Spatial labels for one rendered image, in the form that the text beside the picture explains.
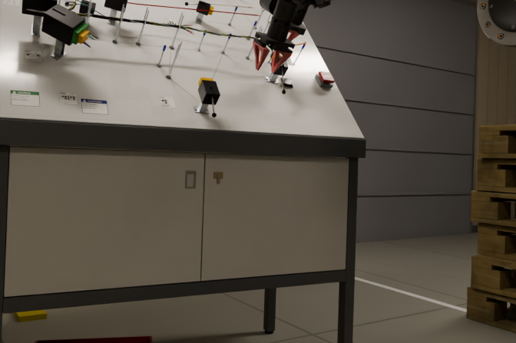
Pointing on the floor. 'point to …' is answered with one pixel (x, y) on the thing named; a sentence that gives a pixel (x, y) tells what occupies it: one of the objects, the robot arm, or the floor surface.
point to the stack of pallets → (494, 229)
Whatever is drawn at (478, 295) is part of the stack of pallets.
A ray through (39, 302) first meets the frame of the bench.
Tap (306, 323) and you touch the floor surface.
